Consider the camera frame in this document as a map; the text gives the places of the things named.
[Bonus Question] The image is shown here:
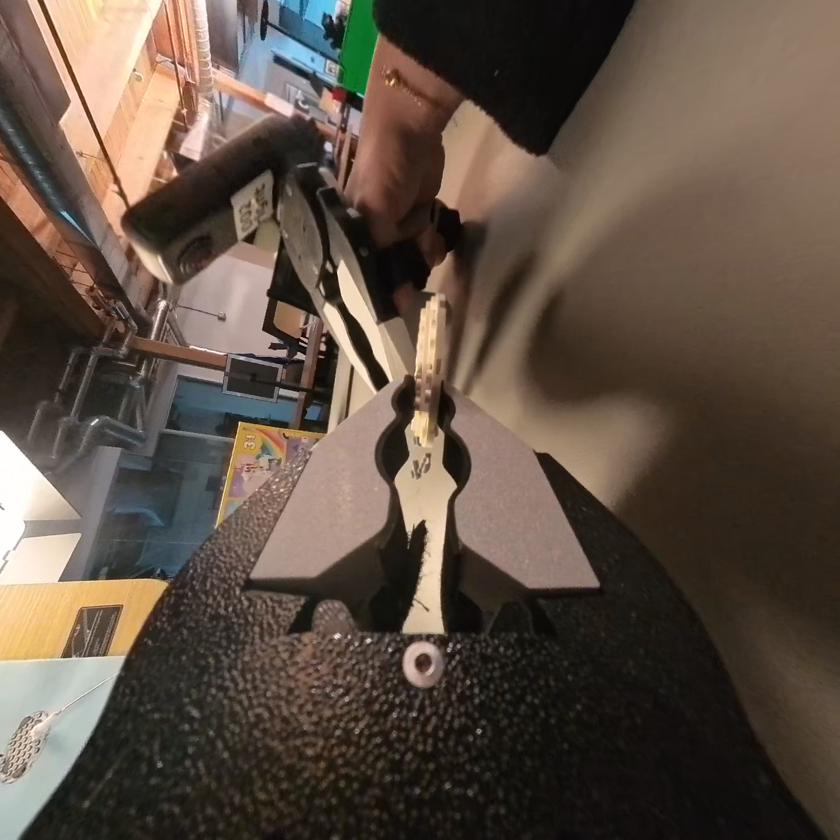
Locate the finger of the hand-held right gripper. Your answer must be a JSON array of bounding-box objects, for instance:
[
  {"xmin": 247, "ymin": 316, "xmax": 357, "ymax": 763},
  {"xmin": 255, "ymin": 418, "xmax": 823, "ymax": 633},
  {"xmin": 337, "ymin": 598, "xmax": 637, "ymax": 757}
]
[
  {"xmin": 305, "ymin": 292, "xmax": 395, "ymax": 396},
  {"xmin": 336, "ymin": 222, "xmax": 422, "ymax": 389}
]

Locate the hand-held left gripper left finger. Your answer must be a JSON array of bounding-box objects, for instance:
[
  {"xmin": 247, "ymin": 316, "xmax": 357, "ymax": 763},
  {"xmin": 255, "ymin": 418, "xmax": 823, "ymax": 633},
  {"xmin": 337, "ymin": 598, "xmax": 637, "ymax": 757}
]
[{"xmin": 248, "ymin": 384, "xmax": 417, "ymax": 634}]

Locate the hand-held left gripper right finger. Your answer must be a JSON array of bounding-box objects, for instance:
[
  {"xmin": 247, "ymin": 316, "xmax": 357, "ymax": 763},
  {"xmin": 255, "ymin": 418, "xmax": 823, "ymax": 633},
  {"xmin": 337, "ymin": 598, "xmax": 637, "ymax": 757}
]
[{"xmin": 420, "ymin": 387, "xmax": 601, "ymax": 634}]

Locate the round cream lego plate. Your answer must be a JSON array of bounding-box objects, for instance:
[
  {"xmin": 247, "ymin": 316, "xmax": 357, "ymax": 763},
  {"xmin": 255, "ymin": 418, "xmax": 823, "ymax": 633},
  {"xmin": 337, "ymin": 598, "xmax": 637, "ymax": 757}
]
[{"xmin": 412, "ymin": 294, "xmax": 454, "ymax": 454}]

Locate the yellow lego set box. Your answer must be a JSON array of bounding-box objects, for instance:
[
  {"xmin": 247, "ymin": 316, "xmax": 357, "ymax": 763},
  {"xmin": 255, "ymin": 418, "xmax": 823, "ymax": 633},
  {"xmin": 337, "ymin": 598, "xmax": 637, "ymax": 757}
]
[{"xmin": 215, "ymin": 422, "xmax": 327, "ymax": 529}]

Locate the person's right hand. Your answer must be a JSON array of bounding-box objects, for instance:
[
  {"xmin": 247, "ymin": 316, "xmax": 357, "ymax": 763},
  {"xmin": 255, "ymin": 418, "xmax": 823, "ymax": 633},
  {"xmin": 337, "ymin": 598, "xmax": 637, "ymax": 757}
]
[{"xmin": 344, "ymin": 66, "xmax": 463, "ymax": 265}]

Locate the dark screen on stand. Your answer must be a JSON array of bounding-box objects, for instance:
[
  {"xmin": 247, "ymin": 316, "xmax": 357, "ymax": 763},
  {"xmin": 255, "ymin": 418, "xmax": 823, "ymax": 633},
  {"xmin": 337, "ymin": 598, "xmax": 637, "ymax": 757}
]
[{"xmin": 223, "ymin": 352, "xmax": 284, "ymax": 401}]

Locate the stack of green trays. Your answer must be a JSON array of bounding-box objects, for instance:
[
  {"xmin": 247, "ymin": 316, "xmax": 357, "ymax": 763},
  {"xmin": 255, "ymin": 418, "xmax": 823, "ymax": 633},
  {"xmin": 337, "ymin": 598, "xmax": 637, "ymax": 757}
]
[{"xmin": 338, "ymin": 0, "xmax": 395, "ymax": 93}]

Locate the white studio light panel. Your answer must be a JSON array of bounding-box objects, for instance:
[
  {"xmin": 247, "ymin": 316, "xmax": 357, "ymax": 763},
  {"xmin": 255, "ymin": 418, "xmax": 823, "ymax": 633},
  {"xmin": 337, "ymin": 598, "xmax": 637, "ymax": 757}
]
[{"xmin": 0, "ymin": 430, "xmax": 83, "ymax": 585}]

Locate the wooden board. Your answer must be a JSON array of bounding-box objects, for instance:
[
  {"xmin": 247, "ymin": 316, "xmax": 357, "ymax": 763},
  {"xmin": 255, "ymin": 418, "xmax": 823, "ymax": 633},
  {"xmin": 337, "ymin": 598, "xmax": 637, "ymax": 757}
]
[{"xmin": 0, "ymin": 577, "xmax": 168, "ymax": 660}]

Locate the pale blue printed card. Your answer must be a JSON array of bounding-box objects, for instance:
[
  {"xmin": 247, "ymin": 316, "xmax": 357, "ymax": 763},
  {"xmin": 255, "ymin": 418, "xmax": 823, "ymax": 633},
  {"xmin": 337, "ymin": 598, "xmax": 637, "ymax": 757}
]
[{"xmin": 0, "ymin": 656, "xmax": 126, "ymax": 788}]

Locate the thin gold bracelet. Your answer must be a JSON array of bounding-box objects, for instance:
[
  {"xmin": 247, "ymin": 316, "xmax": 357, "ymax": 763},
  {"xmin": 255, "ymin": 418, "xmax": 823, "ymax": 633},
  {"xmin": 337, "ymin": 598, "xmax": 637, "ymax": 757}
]
[{"xmin": 382, "ymin": 66, "xmax": 450, "ymax": 112}]

